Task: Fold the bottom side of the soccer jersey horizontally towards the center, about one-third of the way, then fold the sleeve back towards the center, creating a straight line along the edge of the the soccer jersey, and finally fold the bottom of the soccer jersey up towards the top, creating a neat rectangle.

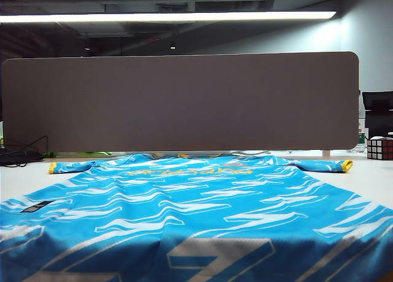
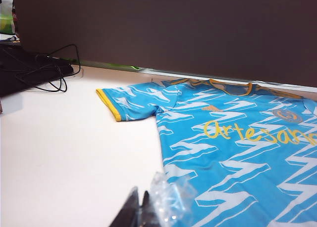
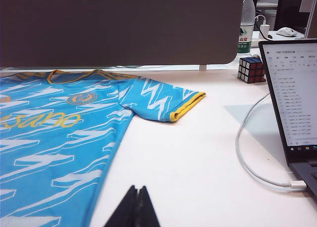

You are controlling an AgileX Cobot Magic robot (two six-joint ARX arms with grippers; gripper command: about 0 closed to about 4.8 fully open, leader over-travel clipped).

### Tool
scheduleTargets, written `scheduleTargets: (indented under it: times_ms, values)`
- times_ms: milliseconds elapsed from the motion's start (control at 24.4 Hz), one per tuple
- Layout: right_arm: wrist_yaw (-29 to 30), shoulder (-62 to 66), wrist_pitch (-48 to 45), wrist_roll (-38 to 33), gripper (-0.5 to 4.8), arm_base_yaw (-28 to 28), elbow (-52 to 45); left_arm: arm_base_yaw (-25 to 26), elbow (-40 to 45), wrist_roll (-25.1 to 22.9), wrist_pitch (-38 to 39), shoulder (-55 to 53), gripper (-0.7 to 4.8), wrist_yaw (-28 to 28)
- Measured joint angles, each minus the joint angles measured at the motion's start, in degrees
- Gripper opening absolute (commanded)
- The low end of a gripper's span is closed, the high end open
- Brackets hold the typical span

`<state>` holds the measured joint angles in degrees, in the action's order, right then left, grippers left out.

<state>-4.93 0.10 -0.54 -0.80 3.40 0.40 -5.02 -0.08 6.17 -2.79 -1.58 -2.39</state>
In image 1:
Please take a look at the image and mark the black office chair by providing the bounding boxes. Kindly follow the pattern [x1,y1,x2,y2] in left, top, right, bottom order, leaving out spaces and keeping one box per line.
[362,90,393,138]

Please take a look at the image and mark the Rubik's cube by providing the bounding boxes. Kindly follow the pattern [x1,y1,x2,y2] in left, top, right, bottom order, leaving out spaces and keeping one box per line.
[367,136,393,160]

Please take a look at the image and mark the blue and white soccer jersey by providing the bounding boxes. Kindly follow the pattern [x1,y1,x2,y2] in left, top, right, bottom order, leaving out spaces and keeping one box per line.
[0,152,393,282]

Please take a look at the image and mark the clear bottle with green label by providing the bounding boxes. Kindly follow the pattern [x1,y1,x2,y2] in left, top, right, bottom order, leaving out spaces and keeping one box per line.
[357,108,369,154]

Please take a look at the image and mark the long ceiling light strip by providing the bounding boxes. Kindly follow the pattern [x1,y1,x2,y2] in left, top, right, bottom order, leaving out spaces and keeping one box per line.
[0,10,338,25]

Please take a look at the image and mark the brown desk partition panel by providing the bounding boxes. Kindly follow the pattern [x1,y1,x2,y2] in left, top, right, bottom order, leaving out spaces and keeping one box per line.
[1,50,363,152]

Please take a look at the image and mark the black cable bundle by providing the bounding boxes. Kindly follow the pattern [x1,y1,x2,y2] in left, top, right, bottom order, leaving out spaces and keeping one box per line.
[0,135,49,168]

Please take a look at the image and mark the green cable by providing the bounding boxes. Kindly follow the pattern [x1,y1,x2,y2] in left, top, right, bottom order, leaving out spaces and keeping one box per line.
[78,149,111,157]

